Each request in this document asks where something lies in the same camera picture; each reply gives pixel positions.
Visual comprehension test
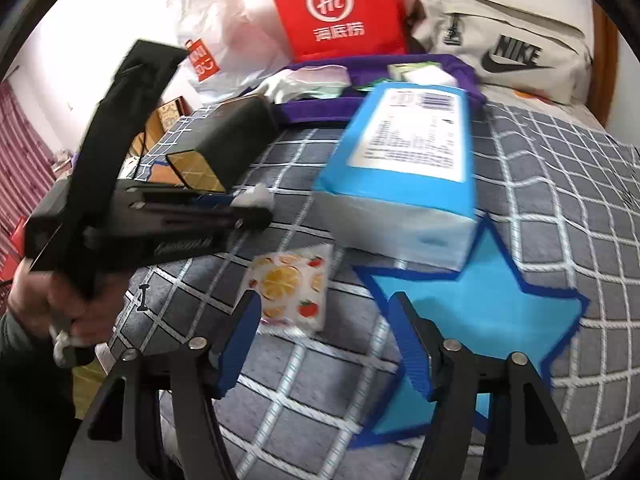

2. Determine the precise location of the white plastic bag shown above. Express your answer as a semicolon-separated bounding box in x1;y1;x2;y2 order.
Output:
172;0;296;106

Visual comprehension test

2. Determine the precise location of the blue tissue pack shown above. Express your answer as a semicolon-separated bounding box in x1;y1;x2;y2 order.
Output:
312;82;478;271

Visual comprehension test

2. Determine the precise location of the red paper bag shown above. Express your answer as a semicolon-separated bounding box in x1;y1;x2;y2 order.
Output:
262;0;408;63

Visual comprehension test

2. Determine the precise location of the wooden bed frame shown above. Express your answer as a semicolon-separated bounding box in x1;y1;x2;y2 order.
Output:
590;0;621;128

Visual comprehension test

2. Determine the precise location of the black gift box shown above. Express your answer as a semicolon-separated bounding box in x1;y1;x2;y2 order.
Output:
130;96;278;196

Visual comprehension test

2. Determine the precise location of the light grey sling bag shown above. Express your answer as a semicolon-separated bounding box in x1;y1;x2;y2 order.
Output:
405;0;593;106

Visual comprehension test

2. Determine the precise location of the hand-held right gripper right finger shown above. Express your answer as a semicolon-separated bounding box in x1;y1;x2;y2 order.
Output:
387;291;586;480

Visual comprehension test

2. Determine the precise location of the pink striped curtain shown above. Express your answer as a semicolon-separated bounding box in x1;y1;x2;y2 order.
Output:
0;82;56;281

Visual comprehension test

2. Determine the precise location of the purple fuzzy cloth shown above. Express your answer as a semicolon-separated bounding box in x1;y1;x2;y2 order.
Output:
240;54;488;126

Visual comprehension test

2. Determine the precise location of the white sponge block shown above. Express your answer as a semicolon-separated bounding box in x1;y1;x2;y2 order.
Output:
402;67;458;88

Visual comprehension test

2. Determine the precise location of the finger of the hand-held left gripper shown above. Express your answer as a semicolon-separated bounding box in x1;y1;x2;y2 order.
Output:
130;205;273;233
116;185;237;208

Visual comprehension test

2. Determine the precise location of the white cotton wad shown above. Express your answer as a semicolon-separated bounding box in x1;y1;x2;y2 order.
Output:
235;184;275;208

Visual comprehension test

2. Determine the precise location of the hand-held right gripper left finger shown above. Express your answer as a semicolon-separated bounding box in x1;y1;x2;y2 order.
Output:
60;287;263;480

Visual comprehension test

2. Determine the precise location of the grey checked bedsheet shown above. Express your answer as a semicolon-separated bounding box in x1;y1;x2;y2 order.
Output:
107;80;640;480

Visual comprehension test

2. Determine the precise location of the patterned brown box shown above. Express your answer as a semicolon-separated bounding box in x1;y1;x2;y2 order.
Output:
150;97;188;131

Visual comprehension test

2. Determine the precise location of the person's left hand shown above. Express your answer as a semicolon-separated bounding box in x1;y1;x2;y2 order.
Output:
7;255;131;356

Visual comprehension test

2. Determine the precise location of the fruit print tissue packet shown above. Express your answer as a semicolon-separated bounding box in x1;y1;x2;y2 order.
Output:
247;242;335;336

